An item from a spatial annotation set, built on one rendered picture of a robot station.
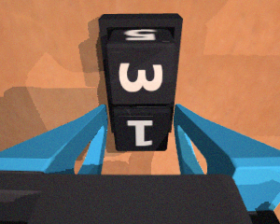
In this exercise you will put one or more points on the black digit cube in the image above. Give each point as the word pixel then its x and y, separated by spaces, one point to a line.
pixel 141 127
pixel 140 66

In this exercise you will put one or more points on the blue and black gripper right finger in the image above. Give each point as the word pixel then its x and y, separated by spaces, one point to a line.
pixel 254 166

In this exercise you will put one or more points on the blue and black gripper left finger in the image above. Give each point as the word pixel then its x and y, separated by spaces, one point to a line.
pixel 56 151

